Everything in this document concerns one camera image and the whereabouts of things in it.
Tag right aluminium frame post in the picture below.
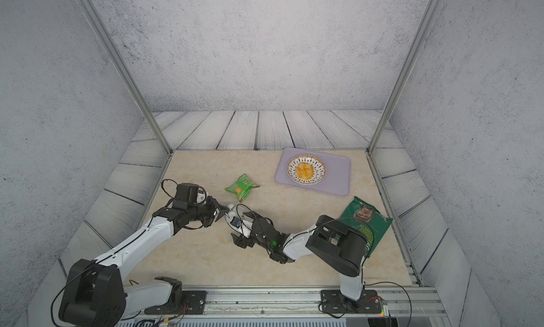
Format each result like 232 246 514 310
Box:
367 0 443 156

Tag left aluminium frame post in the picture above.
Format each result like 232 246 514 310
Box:
75 0 173 156

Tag small green snack packet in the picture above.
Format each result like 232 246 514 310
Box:
225 174 259 203

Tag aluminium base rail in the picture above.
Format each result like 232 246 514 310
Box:
124 282 451 326

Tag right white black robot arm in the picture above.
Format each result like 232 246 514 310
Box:
225 212 368 304

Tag lavender plastic tray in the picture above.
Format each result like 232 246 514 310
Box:
274 148 351 197

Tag black mounting plate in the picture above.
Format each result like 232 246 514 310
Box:
144 290 207 316
320 290 384 315

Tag white twin-bell alarm clock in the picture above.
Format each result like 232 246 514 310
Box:
225 204 249 237

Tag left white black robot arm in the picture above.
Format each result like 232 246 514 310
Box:
51 183 231 326

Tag patterned white plate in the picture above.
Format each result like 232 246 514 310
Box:
287 154 327 185

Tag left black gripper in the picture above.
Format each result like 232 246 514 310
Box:
187 195 231 227

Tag aluminium frame post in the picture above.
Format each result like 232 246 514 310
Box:
75 0 173 156
367 0 443 156

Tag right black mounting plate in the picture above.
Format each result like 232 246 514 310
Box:
320 290 384 315

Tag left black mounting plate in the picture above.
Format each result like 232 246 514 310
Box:
144 290 207 316

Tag large green chips bag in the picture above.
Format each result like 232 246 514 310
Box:
339 197 393 258

